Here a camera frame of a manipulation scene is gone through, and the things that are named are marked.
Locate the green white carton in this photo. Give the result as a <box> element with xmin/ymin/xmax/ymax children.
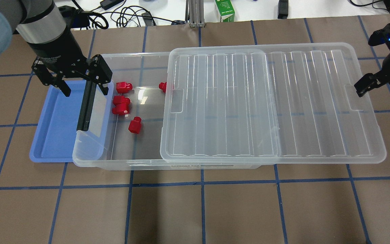
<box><xmin>214</xmin><ymin>0</ymin><xmax>236</xmax><ymax>23</ymax></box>

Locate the red block middle left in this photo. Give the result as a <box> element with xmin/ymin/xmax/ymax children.
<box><xmin>112</xmin><ymin>96</ymin><xmax>131</xmax><ymax>106</ymax></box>

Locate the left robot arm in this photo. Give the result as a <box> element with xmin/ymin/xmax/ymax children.
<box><xmin>0</xmin><ymin>0</ymin><xmax>112</xmax><ymax>96</ymax></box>

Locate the red block top left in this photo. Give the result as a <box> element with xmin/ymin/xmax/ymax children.
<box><xmin>115</xmin><ymin>82</ymin><xmax>133</xmax><ymax>94</ymax></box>

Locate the red block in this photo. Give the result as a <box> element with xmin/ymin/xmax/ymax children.
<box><xmin>158</xmin><ymin>82</ymin><xmax>167</xmax><ymax>93</ymax></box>
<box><xmin>111</xmin><ymin>103</ymin><xmax>130</xmax><ymax>116</ymax></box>
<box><xmin>115</xmin><ymin>82</ymin><xmax>133</xmax><ymax>94</ymax></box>
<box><xmin>112</xmin><ymin>96</ymin><xmax>131</xmax><ymax>106</ymax></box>

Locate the clear plastic storage box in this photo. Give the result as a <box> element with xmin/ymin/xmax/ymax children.
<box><xmin>75</xmin><ymin>47</ymin><xmax>281</xmax><ymax>170</ymax></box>

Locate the aluminium frame post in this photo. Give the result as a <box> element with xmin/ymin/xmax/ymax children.
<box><xmin>185</xmin><ymin>0</ymin><xmax>205</xmax><ymax>28</ymax></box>

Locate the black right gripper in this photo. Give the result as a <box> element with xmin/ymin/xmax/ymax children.
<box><xmin>354</xmin><ymin>54</ymin><xmax>390</xmax><ymax>98</ymax></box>

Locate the black power adapter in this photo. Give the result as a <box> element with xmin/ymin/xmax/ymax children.
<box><xmin>100</xmin><ymin>0</ymin><xmax>124</xmax><ymax>10</ymax></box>

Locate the blue plastic tray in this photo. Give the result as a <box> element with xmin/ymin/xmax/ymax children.
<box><xmin>29</xmin><ymin>80</ymin><xmax>114</xmax><ymax>163</ymax></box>

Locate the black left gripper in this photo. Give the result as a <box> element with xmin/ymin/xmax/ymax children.
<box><xmin>29</xmin><ymin>29</ymin><xmax>113</xmax><ymax>97</ymax></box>

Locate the clear plastic box lid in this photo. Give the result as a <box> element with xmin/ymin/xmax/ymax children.
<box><xmin>159</xmin><ymin>43</ymin><xmax>387</xmax><ymax>168</ymax></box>

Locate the red block lower left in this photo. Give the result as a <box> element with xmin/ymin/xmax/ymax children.
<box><xmin>111</xmin><ymin>103</ymin><xmax>130</xmax><ymax>116</ymax></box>

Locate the red block top centre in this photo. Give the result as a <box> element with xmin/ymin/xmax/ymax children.
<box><xmin>158</xmin><ymin>82</ymin><xmax>167</xmax><ymax>93</ymax></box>

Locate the red block lowest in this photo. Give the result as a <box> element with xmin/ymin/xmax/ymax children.
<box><xmin>128</xmin><ymin>116</ymin><xmax>142</xmax><ymax>134</ymax></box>

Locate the black cable bundle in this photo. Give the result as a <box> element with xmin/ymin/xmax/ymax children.
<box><xmin>80</xmin><ymin>5</ymin><xmax>185</xmax><ymax>30</ymax></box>

